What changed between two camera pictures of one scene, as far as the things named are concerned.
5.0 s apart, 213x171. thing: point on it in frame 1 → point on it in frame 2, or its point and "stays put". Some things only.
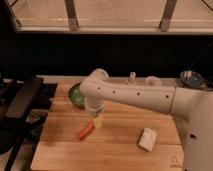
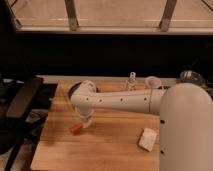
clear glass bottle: [132, 79] stays put
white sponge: [147, 139] stays put
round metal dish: [191, 79] stays put
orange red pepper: [84, 132] → [75, 130]
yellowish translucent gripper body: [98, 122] → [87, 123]
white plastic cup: [152, 81] stays put
